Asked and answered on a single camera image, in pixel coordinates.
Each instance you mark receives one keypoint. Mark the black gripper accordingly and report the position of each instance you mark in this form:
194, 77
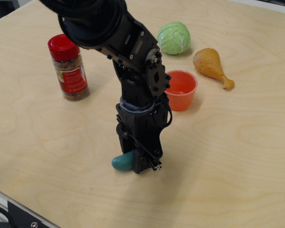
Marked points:
140, 131

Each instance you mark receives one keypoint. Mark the green toy cucumber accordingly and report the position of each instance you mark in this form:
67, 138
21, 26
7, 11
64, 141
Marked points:
123, 162

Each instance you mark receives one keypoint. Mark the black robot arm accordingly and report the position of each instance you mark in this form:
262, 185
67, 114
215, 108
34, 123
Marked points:
143, 109

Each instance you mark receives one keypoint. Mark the orange plastic cup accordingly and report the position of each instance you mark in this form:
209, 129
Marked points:
182, 89

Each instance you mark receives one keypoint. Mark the toy chicken drumstick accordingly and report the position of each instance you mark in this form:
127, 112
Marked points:
207, 61

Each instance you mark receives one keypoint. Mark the red lid spice jar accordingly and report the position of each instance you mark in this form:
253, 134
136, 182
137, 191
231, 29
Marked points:
68, 64

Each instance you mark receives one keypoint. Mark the green toy cabbage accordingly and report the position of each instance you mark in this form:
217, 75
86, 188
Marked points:
174, 38

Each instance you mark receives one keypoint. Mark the black corner bracket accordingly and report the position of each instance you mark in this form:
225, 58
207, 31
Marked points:
26, 218

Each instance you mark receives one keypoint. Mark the aluminium table frame rail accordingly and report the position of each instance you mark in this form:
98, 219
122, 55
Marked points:
6, 221

